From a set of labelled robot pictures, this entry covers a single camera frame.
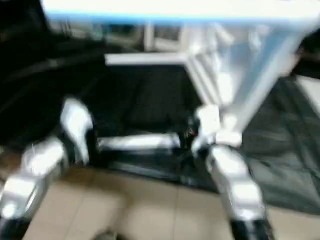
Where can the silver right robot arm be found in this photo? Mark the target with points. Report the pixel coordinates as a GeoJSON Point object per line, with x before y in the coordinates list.
{"type": "Point", "coordinates": [235, 185]}

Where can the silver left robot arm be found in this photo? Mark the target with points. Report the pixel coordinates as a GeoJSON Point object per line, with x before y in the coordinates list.
{"type": "Point", "coordinates": [35, 165]}

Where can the black mat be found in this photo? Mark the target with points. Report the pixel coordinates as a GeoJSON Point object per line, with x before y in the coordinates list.
{"type": "Point", "coordinates": [140, 100]}

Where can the white flat board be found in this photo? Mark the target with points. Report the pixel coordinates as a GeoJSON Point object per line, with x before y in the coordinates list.
{"type": "Point", "coordinates": [310, 95]}

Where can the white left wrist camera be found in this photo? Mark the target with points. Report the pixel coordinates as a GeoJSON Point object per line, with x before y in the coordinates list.
{"type": "Point", "coordinates": [77, 125]}

